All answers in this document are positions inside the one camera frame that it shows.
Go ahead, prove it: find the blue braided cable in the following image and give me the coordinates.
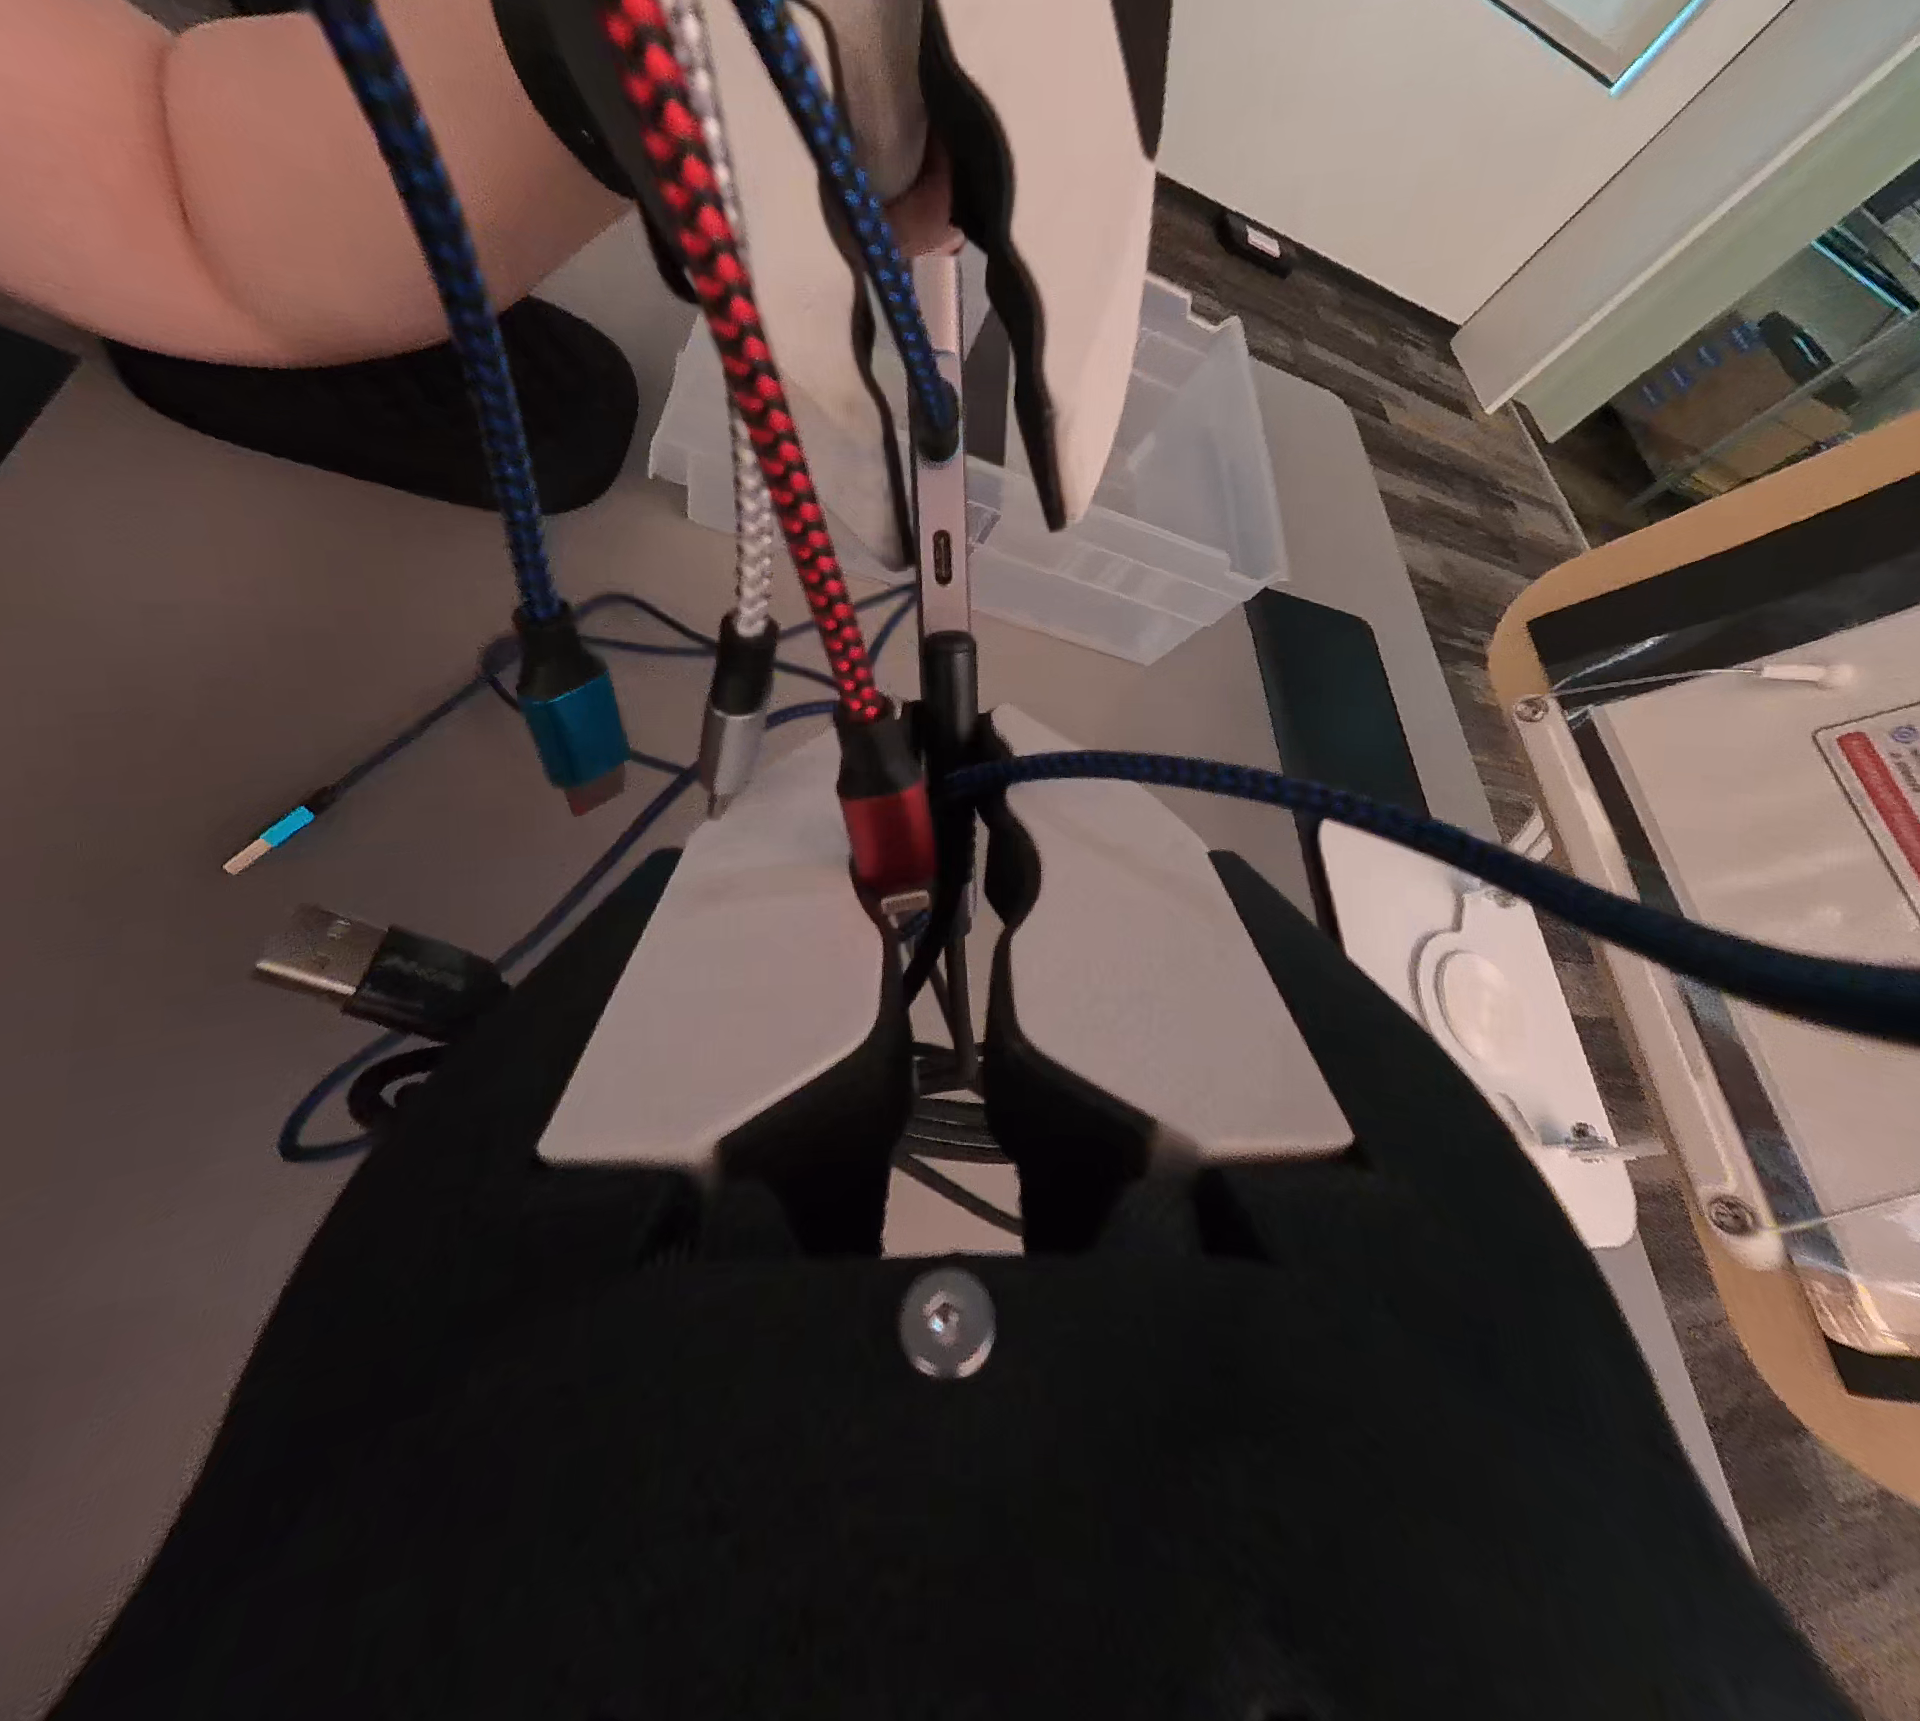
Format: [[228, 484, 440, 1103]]
[[222, 592, 845, 1170]]

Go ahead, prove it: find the black wristband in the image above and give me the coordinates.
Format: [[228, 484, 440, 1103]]
[[482, 0, 707, 303]]

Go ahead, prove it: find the multi-head braided charging cable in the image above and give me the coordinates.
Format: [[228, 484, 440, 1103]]
[[210, 0, 1920, 1050]]

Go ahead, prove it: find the dark desk mat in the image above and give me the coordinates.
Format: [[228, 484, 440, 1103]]
[[1244, 586, 1434, 942]]

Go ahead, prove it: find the instruction sheet board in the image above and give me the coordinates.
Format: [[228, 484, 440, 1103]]
[[1488, 415, 1920, 1504]]

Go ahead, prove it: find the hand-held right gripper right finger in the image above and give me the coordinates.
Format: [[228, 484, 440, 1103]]
[[981, 705, 1359, 1255]]

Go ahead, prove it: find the black wrist rest pad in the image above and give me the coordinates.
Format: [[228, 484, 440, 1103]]
[[104, 295, 638, 514]]

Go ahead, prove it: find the black usb-a cable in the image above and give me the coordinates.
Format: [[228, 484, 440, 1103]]
[[253, 899, 512, 1044]]

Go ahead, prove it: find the clear plastic bin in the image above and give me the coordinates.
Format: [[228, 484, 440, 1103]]
[[649, 272, 1292, 664]]

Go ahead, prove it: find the grey usb hub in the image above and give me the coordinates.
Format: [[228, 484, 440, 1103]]
[[907, 250, 995, 643]]

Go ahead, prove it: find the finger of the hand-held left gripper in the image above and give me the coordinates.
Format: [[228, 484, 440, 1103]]
[[717, 0, 935, 562], [919, 0, 1159, 532]]

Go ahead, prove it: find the person's left hand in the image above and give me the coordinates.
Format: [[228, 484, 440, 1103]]
[[885, 153, 965, 256]]

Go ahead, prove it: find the person's left forearm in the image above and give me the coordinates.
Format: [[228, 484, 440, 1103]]
[[0, 0, 631, 369]]

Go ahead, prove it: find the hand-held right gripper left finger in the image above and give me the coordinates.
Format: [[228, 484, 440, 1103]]
[[535, 737, 917, 1255]]

